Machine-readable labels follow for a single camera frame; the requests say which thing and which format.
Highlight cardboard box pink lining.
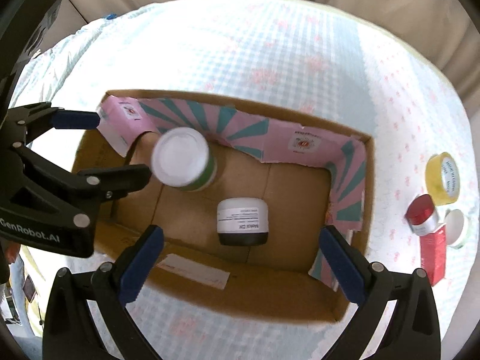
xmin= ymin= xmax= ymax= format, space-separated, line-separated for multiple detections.
xmin=74 ymin=90 xmax=374 ymax=323

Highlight white black cream jar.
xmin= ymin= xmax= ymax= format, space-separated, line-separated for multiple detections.
xmin=216 ymin=197 xmax=269 ymax=247

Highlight red carton box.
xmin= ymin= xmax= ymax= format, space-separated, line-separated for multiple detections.
xmin=420 ymin=223 xmax=447 ymax=287

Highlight yellow tape roll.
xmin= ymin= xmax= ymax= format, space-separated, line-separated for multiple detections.
xmin=425 ymin=152 xmax=461 ymax=206

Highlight red silver cream jar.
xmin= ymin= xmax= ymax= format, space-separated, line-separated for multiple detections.
xmin=404 ymin=194 xmax=439 ymax=236

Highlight pale green white jar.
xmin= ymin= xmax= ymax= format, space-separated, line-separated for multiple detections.
xmin=445 ymin=209 xmax=470 ymax=249

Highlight grey headboard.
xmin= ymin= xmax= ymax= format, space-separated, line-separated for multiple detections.
xmin=0 ymin=0 xmax=90 ymax=95

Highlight green jar white lid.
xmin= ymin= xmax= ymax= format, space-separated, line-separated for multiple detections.
xmin=151 ymin=127 xmax=217 ymax=192

